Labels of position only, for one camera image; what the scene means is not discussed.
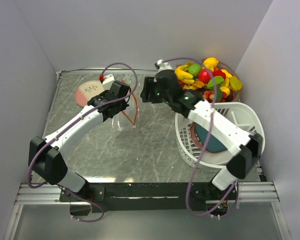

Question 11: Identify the white plastic dish basket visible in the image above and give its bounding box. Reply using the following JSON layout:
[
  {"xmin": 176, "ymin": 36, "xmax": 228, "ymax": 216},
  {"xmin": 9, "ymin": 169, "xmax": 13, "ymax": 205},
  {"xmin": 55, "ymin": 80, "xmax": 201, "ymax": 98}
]
[{"xmin": 174, "ymin": 102, "xmax": 265, "ymax": 172}]

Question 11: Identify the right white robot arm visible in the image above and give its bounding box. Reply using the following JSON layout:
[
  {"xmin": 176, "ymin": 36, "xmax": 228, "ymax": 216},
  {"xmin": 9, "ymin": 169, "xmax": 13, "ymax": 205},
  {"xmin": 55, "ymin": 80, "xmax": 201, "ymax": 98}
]
[{"xmin": 140, "ymin": 69, "xmax": 264, "ymax": 199}]

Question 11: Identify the yellow lemon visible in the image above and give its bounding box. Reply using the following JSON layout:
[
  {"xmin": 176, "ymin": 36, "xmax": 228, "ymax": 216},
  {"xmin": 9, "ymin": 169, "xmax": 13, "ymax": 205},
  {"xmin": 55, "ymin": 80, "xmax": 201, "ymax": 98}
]
[{"xmin": 203, "ymin": 57, "xmax": 219, "ymax": 68}]

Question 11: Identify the yellow banana bunch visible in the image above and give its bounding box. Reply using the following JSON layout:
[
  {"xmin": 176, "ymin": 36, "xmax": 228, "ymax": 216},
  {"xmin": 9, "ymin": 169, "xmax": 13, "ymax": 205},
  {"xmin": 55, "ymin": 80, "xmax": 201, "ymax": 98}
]
[{"xmin": 174, "ymin": 64, "xmax": 195, "ymax": 85}]

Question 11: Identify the teal plate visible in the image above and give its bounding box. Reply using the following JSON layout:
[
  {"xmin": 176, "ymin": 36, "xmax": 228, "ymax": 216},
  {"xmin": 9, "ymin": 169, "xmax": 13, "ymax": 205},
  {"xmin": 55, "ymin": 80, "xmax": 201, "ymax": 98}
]
[{"xmin": 195, "ymin": 123, "xmax": 227, "ymax": 153}]

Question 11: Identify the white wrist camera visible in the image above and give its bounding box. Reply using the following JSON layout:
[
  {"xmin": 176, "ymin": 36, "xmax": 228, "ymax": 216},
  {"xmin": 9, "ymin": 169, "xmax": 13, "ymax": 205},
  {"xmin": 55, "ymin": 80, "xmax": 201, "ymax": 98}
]
[
  {"xmin": 154, "ymin": 59, "xmax": 173, "ymax": 73},
  {"xmin": 99, "ymin": 74, "xmax": 115, "ymax": 89}
]

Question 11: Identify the clear orange zip top bag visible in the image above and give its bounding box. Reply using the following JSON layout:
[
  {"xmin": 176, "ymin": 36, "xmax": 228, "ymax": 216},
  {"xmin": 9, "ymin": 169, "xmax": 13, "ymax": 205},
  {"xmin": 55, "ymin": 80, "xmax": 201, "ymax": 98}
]
[{"xmin": 111, "ymin": 93, "xmax": 139, "ymax": 131}]

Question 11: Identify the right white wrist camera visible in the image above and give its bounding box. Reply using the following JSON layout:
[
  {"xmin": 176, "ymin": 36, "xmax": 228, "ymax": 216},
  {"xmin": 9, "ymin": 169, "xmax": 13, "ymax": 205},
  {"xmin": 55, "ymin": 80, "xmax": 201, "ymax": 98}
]
[{"xmin": 154, "ymin": 59, "xmax": 173, "ymax": 73}]

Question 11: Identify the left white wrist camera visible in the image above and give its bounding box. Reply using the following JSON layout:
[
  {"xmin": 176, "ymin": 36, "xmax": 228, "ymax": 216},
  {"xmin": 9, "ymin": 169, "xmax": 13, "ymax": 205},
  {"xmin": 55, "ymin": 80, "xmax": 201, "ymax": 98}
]
[{"xmin": 99, "ymin": 74, "xmax": 115, "ymax": 89}]

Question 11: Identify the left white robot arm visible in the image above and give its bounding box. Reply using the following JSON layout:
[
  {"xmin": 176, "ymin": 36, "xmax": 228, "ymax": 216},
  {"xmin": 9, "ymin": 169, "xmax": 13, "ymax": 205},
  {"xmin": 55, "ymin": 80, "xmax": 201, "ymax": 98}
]
[{"xmin": 27, "ymin": 80, "xmax": 130, "ymax": 201}]

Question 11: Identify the aluminium frame rail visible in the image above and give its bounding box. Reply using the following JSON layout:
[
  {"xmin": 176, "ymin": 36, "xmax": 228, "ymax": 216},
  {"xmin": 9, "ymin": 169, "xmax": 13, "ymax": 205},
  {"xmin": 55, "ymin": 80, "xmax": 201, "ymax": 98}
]
[{"xmin": 14, "ymin": 182, "xmax": 280, "ymax": 205}]

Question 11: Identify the pink plate in basket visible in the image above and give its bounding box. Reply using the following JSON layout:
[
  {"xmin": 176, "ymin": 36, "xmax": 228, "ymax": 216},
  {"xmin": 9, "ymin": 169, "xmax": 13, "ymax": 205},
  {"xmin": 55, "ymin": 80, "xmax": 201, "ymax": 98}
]
[{"xmin": 189, "ymin": 123, "xmax": 203, "ymax": 149}]

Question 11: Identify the pink and cream plate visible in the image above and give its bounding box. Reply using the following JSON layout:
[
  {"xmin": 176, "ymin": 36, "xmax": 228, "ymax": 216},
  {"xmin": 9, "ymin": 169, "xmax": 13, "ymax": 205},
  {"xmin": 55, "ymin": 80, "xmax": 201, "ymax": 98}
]
[{"xmin": 74, "ymin": 80, "xmax": 104, "ymax": 107}]

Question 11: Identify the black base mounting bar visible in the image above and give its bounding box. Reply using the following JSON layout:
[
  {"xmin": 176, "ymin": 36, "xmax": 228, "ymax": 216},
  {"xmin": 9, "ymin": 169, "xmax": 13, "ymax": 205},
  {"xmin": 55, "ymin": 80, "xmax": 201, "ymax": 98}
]
[{"xmin": 58, "ymin": 182, "xmax": 238, "ymax": 216}]

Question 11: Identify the clear brown fruit bowl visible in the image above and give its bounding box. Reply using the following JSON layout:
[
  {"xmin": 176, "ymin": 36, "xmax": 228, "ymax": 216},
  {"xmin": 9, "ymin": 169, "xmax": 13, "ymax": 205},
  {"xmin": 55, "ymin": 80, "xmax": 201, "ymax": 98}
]
[{"xmin": 178, "ymin": 62, "xmax": 243, "ymax": 102}]

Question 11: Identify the white plate in basket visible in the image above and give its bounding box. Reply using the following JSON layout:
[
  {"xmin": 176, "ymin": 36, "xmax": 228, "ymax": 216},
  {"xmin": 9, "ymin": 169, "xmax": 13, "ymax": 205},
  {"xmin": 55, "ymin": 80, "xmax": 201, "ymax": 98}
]
[{"xmin": 200, "ymin": 150, "xmax": 233, "ymax": 166}]

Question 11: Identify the lychee cluster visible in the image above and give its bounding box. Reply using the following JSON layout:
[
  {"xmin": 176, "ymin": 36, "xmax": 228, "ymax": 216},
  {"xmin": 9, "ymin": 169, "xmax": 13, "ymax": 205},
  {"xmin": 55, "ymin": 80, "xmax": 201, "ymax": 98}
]
[{"xmin": 203, "ymin": 86, "xmax": 231, "ymax": 103}]

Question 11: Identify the red apple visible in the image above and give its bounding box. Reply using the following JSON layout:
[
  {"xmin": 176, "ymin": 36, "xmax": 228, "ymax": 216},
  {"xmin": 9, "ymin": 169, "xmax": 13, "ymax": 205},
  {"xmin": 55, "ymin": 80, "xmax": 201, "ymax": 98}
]
[{"xmin": 198, "ymin": 68, "xmax": 213, "ymax": 84}]

